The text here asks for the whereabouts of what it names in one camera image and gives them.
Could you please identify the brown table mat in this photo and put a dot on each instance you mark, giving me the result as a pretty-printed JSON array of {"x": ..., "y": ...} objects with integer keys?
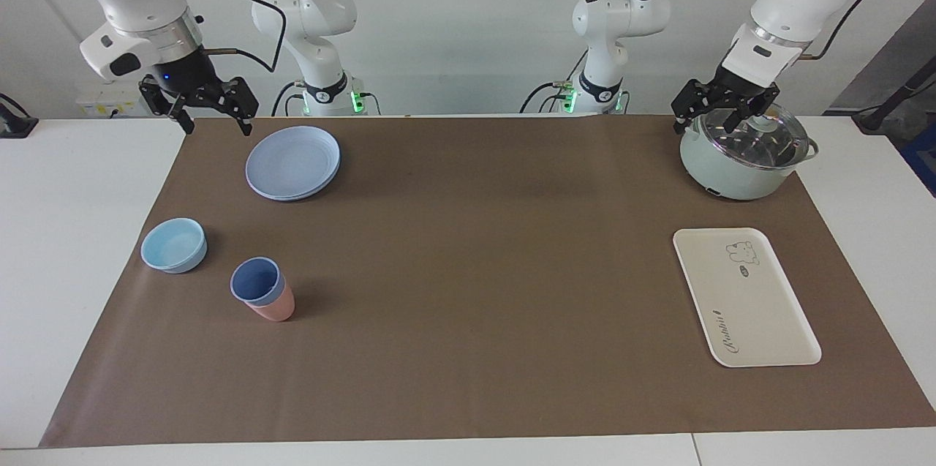
[{"x": 475, "y": 290}]

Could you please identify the black stand pole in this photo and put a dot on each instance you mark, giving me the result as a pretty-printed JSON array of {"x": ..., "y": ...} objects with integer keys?
[{"x": 877, "y": 115}]

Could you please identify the white power strip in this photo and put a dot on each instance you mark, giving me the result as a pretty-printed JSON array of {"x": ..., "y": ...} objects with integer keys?
[{"x": 102, "y": 106}]

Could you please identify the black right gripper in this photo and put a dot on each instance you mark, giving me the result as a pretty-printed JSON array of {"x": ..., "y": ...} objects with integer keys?
[{"x": 186, "y": 78}]

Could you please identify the pink cup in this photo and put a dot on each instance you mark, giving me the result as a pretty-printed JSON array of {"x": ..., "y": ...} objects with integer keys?
[{"x": 278, "y": 309}]

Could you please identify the light blue bowl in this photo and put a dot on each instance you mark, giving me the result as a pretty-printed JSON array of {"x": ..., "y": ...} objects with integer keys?
[{"x": 172, "y": 246}]

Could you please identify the cream rabbit print tray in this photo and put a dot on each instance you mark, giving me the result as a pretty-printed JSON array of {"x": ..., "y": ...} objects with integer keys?
[{"x": 746, "y": 298}]

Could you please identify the pale blue plate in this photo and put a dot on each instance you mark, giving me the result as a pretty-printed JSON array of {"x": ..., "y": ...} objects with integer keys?
[{"x": 292, "y": 162}]

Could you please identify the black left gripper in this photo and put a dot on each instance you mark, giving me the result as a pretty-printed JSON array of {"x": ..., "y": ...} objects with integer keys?
[{"x": 746, "y": 85}]

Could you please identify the dark grey partition panel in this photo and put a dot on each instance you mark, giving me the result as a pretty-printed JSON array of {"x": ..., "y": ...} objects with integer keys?
[{"x": 877, "y": 60}]

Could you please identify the blue ribbed cup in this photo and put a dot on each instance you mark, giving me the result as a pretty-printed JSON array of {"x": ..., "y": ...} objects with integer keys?
[{"x": 256, "y": 282}]

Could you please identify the glass pot lid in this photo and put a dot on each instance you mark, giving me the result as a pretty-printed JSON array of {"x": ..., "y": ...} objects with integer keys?
[{"x": 760, "y": 144}]

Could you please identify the blue crate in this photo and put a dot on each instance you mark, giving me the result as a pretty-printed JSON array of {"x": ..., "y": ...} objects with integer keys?
[{"x": 923, "y": 159}]

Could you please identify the mint green electric pot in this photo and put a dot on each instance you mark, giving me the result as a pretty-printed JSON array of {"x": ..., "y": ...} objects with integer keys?
[{"x": 724, "y": 177}]

